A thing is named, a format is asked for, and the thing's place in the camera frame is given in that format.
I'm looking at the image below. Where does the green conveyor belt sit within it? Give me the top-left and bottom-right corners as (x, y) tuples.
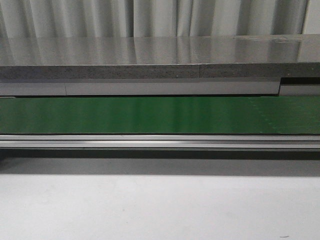
(0, 96), (320, 135)

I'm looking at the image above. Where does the grey stone worktop slab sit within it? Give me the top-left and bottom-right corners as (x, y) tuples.
(0, 34), (320, 80)

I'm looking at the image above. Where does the white pleated curtain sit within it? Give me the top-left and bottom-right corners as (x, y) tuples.
(0, 0), (320, 38)

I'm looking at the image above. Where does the grey rear conveyor rail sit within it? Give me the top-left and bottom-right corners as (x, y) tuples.
(0, 77), (320, 97)

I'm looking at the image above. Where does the aluminium front conveyor rail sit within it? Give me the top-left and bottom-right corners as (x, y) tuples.
(0, 134), (320, 151)

